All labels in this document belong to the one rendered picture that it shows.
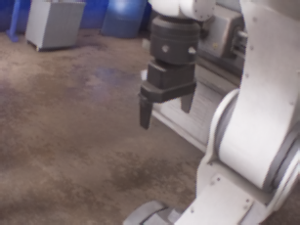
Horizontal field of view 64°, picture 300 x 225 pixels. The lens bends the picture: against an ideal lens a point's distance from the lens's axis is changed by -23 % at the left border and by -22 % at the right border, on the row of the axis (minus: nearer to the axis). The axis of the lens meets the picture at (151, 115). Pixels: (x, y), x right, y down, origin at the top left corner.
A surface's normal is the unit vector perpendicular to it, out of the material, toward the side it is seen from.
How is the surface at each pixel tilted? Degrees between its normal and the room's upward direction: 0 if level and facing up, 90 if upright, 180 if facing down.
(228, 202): 60
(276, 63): 100
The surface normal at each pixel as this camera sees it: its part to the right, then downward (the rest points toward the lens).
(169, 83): 0.63, 0.46
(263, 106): -0.77, 0.25
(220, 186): -0.52, -0.35
